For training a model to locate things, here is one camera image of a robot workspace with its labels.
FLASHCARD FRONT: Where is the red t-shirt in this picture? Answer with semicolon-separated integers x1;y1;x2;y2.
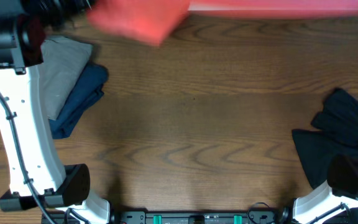
86;0;358;47

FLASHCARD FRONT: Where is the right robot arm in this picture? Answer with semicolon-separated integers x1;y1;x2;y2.
290;155;358;224

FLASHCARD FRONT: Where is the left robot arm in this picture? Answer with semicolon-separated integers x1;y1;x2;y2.
0;0;112;223

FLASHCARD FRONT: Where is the navy folded garment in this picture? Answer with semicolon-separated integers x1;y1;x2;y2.
49;63;109;139

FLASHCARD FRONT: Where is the grey folded garment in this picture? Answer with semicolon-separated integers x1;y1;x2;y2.
39;35;93;120

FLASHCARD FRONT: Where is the black garment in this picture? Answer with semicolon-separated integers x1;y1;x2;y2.
291;88;358;189

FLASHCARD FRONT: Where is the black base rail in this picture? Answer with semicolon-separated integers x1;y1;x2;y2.
110;202;290;224

